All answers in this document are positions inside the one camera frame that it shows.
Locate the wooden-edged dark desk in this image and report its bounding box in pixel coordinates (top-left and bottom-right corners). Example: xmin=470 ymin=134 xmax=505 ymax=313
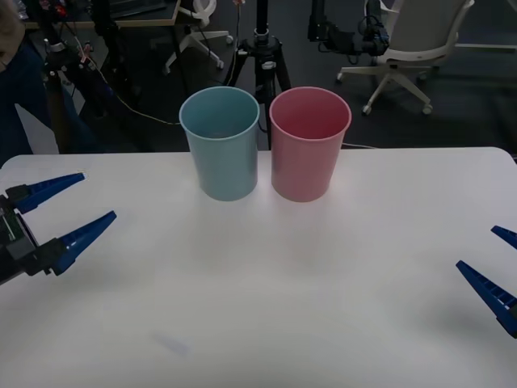
xmin=11 ymin=0 xmax=182 ymax=29

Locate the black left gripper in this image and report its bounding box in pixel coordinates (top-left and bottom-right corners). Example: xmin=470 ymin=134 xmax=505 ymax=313
xmin=0 ymin=172 xmax=119 ymax=286

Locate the pale blue plastic bin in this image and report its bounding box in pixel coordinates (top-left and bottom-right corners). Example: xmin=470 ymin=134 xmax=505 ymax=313
xmin=179 ymin=85 xmax=261 ymax=203

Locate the pink plastic bin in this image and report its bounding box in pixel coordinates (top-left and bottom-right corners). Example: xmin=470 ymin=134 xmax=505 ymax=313
xmin=269 ymin=85 xmax=352 ymax=203

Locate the thin yellow cable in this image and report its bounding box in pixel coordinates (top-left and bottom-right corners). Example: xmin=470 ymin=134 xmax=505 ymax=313
xmin=82 ymin=56 xmax=182 ymax=126

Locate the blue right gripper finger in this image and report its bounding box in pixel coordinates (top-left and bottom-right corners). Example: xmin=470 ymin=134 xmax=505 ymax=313
xmin=455 ymin=259 xmax=517 ymax=340
xmin=490 ymin=225 xmax=517 ymax=249

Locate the black tripod with silver collar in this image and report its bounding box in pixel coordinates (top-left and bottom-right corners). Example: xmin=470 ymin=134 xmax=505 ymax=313
xmin=40 ymin=0 xmax=145 ymax=154

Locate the person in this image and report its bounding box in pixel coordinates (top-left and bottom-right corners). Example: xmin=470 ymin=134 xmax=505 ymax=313
xmin=0 ymin=11 xmax=100 ymax=155

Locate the white office chair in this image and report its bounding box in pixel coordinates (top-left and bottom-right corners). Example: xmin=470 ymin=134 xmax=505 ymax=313
xmin=162 ymin=0 xmax=236 ymax=76
xmin=336 ymin=0 xmax=477 ymax=116

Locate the black camera tripod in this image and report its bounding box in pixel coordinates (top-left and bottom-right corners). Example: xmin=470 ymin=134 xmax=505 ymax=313
xmin=223 ymin=0 xmax=292 ymax=151

